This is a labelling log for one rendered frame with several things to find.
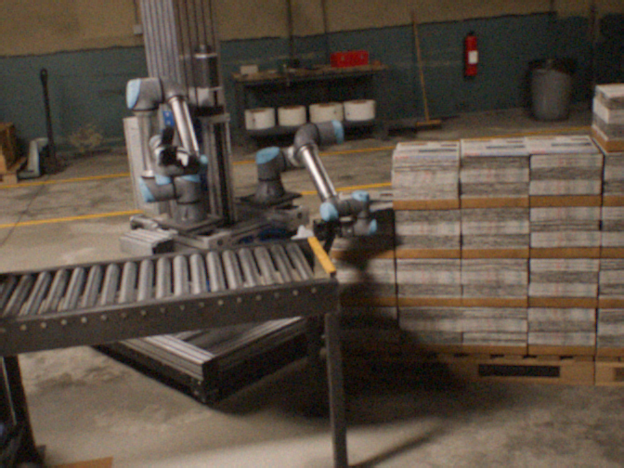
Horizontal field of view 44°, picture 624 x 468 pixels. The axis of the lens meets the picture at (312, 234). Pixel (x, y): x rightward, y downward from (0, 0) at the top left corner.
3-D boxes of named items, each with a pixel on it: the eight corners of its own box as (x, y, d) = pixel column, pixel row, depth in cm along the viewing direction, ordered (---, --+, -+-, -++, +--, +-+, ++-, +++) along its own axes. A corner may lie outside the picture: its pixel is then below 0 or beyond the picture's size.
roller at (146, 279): (154, 269, 312) (152, 257, 311) (152, 313, 268) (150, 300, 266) (141, 270, 312) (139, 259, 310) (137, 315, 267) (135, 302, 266)
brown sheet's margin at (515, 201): (460, 186, 372) (460, 177, 371) (522, 185, 366) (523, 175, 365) (460, 207, 336) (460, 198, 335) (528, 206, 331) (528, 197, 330)
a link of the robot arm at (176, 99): (183, 85, 346) (208, 179, 327) (158, 88, 343) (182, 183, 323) (185, 69, 336) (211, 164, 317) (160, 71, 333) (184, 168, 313)
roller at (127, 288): (137, 271, 311) (136, 259, 310) (133, 316, 267) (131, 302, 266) (124, 273, 311) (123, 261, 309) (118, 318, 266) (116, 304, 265)
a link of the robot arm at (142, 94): (177, 202, 344) (162, 77, 328) (143, 207, 340) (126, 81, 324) (173, 197, 355) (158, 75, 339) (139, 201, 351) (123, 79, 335)
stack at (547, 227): (349, 344, 408) (340, 189, 384) (582, 348, 385) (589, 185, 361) (337, 379, 372) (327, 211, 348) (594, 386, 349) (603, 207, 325)
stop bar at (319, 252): (316, 240, 318) (316, 236, 317) (338, 276, 277) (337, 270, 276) (308, 241, 317) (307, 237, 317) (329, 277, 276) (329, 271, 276)
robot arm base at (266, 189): (249, 197, 388) (247, 177, 385) (271, 190, 398) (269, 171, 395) (269, 201, 378) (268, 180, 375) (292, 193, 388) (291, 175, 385)
